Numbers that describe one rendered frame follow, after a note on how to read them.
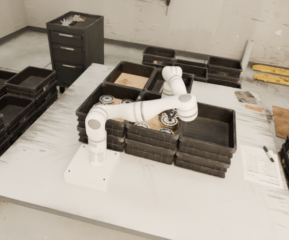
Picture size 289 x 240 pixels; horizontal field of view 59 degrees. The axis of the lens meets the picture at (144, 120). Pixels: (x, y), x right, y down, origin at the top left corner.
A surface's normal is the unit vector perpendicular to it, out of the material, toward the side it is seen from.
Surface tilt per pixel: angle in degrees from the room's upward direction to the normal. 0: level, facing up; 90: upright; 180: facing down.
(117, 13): 90
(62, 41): 90
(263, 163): 0
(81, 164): 2
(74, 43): 90
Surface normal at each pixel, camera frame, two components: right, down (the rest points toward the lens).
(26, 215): 0.08, -0.80
